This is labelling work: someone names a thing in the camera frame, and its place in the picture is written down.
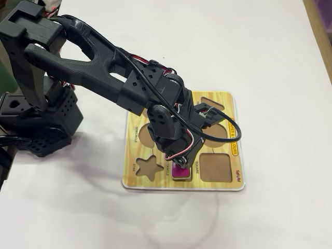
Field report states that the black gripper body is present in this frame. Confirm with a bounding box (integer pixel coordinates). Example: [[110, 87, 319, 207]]
[[153, 89, 204, 168]]

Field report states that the pink rectangle piece yellow pin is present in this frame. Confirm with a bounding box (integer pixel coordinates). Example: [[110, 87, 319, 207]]
[[171, 165, 193, 181]]

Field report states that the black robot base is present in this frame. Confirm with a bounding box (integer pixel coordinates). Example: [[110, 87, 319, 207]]
[[0, 93, 74, 158]]

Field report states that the yellow wooden shape puzzle board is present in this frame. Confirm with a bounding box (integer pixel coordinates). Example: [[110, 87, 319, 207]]
[[121, 90, 246, 192]]

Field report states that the light wooden edge strip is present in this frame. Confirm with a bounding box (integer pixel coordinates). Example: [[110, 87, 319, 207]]
[[301, 0, 332, 86]]

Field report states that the white cloth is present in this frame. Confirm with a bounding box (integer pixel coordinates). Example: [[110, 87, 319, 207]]
[[43, 0, 63, 11]]

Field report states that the green beige patterned cloth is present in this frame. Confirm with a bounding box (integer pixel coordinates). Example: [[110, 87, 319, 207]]
[[0, 43, 16, 94]]

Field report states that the red white servo wire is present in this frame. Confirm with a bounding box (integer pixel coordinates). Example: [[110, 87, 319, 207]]
[[164, 129, 196, 160]]

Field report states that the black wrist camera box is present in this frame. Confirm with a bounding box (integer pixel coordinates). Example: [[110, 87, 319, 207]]
[[193, 102, 225, 129]]

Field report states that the black camera cable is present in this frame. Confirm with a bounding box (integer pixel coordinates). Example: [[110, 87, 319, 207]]
[[62, 15, 243, 143]]

